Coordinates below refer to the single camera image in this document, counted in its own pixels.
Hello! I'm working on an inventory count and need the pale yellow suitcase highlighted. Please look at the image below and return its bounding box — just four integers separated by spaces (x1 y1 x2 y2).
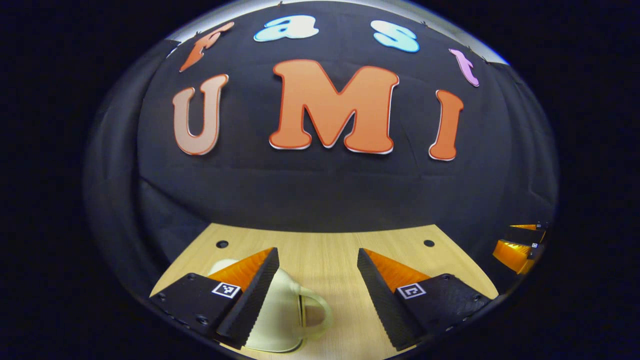
207 258 334 354

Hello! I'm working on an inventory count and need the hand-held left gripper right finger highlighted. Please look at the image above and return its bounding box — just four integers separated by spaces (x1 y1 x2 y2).
356 247 494 352

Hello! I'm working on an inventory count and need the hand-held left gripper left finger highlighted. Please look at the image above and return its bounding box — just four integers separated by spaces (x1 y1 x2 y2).
149 247 280 351

